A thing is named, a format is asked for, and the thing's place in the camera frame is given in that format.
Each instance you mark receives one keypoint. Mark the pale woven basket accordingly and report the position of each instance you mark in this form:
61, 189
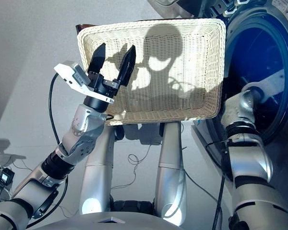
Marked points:
158, 105

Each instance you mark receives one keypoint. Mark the round glass washing machine door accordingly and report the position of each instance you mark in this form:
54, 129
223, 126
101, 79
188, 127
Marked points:
168, 6

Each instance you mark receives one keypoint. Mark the washing machine door hinge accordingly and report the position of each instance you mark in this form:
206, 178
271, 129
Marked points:
230, 9

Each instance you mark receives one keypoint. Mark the washing machine drum opening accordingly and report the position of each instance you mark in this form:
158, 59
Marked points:
259, 48

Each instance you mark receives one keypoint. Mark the grey washing machine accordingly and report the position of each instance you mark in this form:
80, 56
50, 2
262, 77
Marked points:
285, 155

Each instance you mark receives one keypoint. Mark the silver robot leg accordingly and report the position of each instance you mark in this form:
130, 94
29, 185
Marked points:
96, 177
170, 177

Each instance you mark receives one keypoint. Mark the black power adapter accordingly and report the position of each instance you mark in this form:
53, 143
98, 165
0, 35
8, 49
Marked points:
6, 176

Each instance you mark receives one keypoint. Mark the silver robot torso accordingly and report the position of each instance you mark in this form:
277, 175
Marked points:
81, 225

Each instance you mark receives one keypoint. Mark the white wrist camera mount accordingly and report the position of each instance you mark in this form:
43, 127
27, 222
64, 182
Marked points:
64, 70
273, 80

